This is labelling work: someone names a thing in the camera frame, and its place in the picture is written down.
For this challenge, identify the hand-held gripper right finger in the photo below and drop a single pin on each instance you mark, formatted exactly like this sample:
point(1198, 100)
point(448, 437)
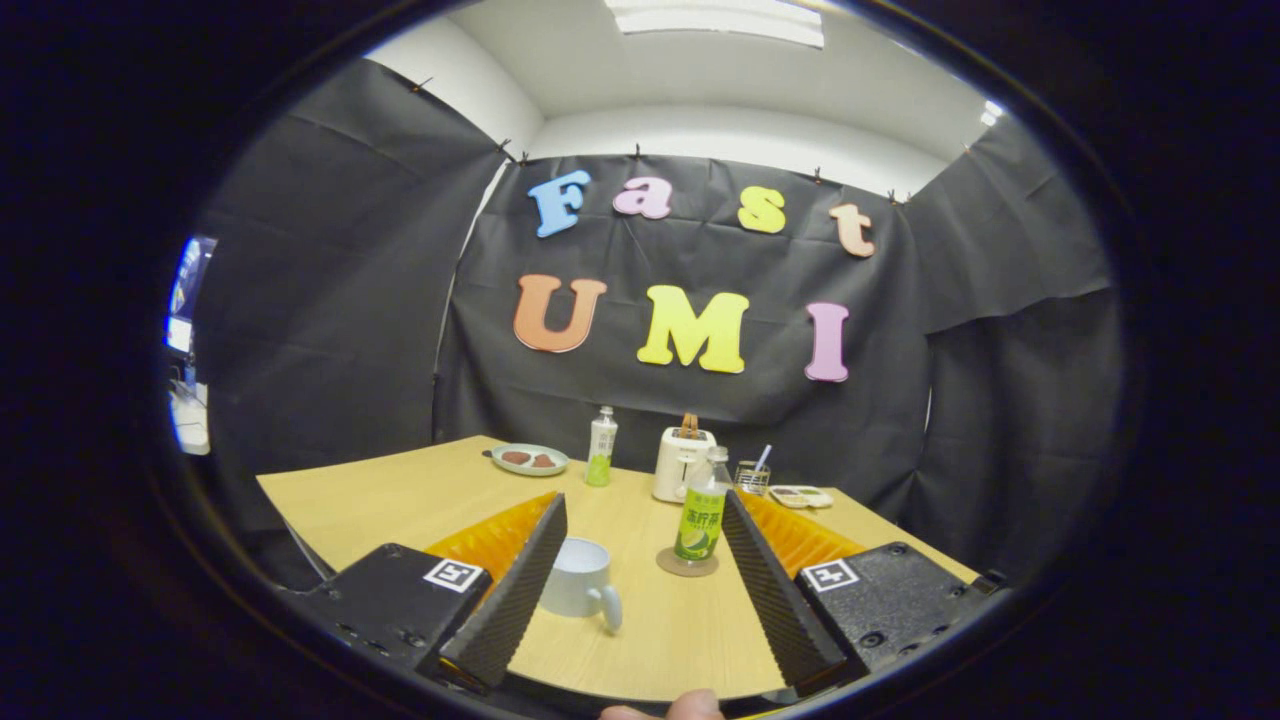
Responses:
point(775, 600)

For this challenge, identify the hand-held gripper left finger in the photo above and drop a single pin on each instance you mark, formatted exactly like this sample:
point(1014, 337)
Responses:
point(515, 600)

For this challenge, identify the white cup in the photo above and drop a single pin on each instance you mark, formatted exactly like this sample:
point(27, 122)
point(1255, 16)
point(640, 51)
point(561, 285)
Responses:
point(575, 585)

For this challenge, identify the round brown coaster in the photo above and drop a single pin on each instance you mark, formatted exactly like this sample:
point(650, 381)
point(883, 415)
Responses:
point(672, 568)

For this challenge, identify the green label juice bottle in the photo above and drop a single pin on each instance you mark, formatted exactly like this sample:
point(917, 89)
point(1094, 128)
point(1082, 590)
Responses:
point(700, 520)

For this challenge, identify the small white label drink bottle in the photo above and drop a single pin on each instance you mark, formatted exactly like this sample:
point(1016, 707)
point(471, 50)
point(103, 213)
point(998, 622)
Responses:
point(601, 450)

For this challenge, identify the white divided tray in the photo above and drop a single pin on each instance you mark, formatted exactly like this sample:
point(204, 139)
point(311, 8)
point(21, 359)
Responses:
point(800, 497)

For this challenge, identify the wooden table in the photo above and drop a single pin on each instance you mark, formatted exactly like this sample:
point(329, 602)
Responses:
point(640, 620)

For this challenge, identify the pale green plate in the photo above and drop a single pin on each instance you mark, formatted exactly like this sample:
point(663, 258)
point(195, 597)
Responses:
point(528, 470)

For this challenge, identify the blue white straw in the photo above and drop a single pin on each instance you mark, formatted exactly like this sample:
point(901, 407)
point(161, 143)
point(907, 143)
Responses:
point(763, 457)

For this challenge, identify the white toaster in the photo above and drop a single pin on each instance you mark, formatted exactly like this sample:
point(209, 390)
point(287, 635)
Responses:
point(675, 465)

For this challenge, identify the brown bread slice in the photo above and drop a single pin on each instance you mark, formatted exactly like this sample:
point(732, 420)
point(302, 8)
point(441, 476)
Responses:
point(690, 425)

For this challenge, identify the small black device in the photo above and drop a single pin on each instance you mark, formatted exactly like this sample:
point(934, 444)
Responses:
point(985, 582)

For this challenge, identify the computer monitor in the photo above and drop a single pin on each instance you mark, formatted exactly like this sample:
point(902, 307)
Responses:
point(188, 295)

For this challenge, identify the ceiling light panel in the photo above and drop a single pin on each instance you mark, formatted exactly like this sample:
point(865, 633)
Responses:
point(715, 20)

